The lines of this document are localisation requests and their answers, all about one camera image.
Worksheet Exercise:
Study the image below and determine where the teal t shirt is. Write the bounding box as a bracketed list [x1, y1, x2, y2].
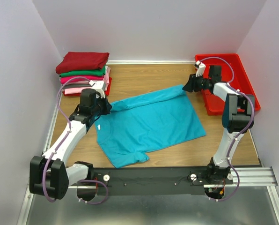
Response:
[95, 85, 206, 168]

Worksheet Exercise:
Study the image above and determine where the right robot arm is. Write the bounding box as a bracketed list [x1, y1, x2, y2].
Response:
[183, 61, 255, 183]

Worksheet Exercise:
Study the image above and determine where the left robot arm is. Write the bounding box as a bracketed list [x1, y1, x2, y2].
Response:
[29, 87, 111, 202]

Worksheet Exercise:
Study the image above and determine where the grey folded shirt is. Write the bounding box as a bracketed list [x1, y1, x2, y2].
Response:
[63, 83, 92, 89]

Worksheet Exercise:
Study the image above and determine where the green folded shirt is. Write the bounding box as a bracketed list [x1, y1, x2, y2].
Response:
[59, 66, 107, 77]

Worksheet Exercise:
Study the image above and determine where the red plastic bin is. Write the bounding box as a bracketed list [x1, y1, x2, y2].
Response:
[195, 53, 256, 116]

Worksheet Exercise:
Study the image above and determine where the magenta folded shirt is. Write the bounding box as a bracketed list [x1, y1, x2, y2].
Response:
[60, 75, 109, 84]

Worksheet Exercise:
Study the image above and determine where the dark red folded shirt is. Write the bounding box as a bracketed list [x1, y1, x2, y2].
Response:
[55, 52, 110, 74]

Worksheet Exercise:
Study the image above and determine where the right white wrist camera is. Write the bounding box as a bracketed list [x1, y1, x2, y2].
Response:
[194, 60, 206, 77]

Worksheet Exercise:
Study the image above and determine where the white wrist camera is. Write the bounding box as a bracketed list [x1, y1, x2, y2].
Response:
[194, 60, 206, 77]
[88, 80, 106, 98]

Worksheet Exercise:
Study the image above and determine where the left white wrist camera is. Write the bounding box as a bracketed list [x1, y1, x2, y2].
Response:
[88, 80, 106, 98]

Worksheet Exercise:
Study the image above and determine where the back aluminium rail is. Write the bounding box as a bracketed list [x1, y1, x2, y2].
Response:
[107, 60, 195, 65]

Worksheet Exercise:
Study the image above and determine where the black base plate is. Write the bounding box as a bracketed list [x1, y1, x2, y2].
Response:
[92, 166, 233, 196]

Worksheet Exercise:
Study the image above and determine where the aluminium frame rail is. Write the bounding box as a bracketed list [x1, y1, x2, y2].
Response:
[27, 166, 279, 188]

